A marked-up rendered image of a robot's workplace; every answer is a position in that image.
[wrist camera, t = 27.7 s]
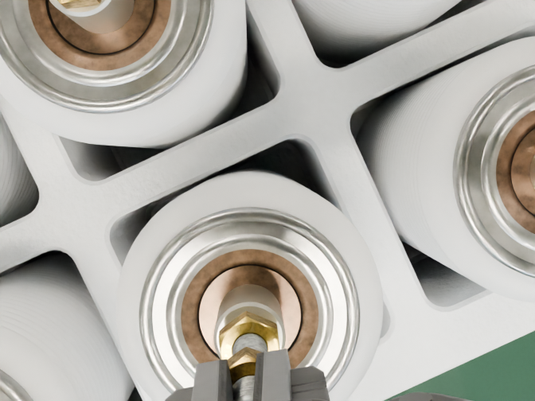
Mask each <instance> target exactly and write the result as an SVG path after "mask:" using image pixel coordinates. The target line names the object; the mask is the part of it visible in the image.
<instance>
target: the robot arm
mask: <svg viewBox="0 0 535 401"><path fill-rule="evenodd" d="M165 401H233V388H232V380H231V375H230V371H229V366H228V360H227V359H223V360H215V361H211V362H206V363H202V364H197V367H196V372H195V377H194V383H193V387H186V388H181V389H177V390H176V391H174V392H173V393H172V394H171V395H169V396H168V397H167V398H166V399H165ZM253 401H330V397H329V392H328V389H327V385H326V378H325V375H324V371H322V370H320V369H319V368H316V367H315V366H308V367H302V368H293V369H291V366H290V361H289V356H288V352H287V349H286V348H285V349H280V350H275V351H270V352H260V353H257V354H256V372H255V382H254V392H253ZM388 401H472V400H468V399H461V398H457V397H453V396H449V395H442V394H437V393H426V392H413V393H408V394H406V395H402V396H398V397H396V398H393V399H390V400H388Z"/></svg>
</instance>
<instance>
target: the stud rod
mask: <svg viewBox="0 0 535 401"><path fill-rule="evenodd" d="M244 347H249V348H253V349H255V350H257V351H260V352H267V351H268V347H267V344H266V343H265V341H264V339H263V338H262V337H260V336H258V335H255V334H252V333H248V334H245V335H243V336H241V337H239V338H238V339H237V340H236V342H235V344H234V345H233V348H232V355H234V354H235V353H237V352H239V351H240V350H241V349H243V348H244ZM254 382H255V376H245V377H242V378H241V379H239V380H237V381H236V382H235V383H234V384H233V386H232V388H233V401H253V392H254Z"/></svg>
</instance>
